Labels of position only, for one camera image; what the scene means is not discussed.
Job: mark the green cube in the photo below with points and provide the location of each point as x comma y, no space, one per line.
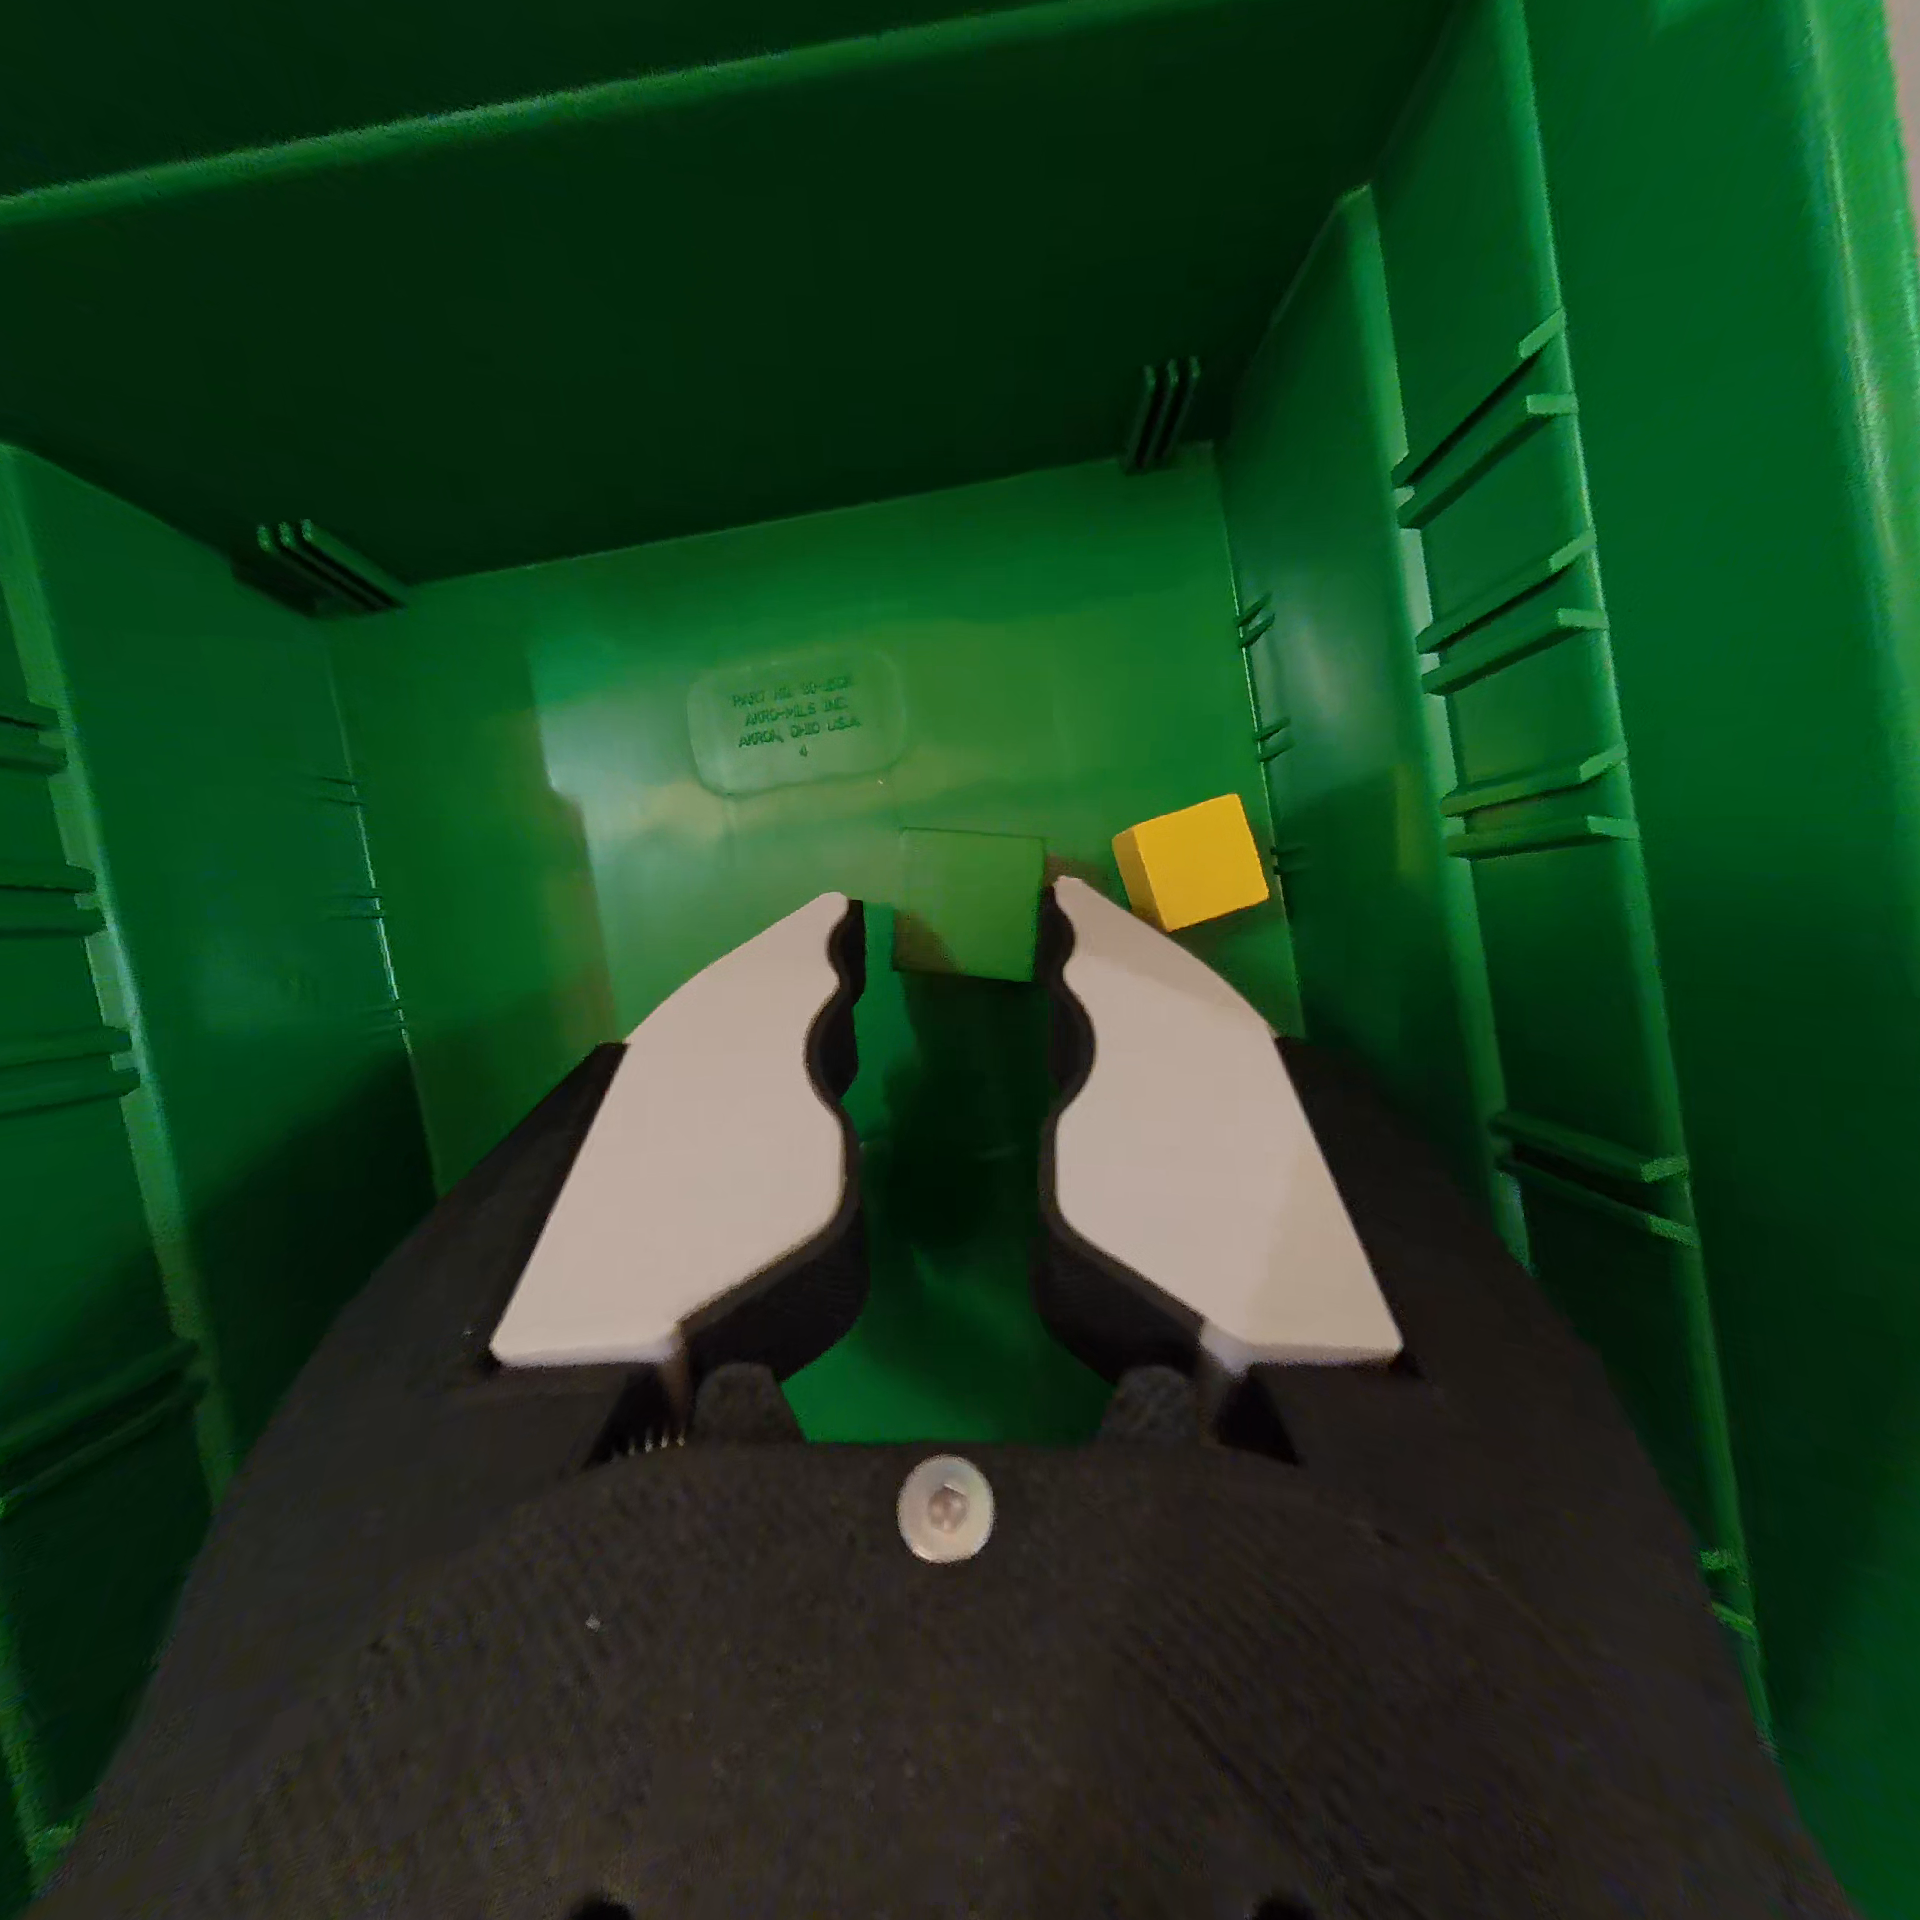
969,900

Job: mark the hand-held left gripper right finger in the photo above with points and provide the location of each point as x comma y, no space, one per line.
1215,1171

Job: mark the yellow cube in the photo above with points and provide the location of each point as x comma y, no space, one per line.
1200,870

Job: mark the green plastic bin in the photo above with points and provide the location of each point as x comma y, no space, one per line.
631,841

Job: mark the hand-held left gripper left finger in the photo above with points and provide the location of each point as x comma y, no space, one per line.
675,1171

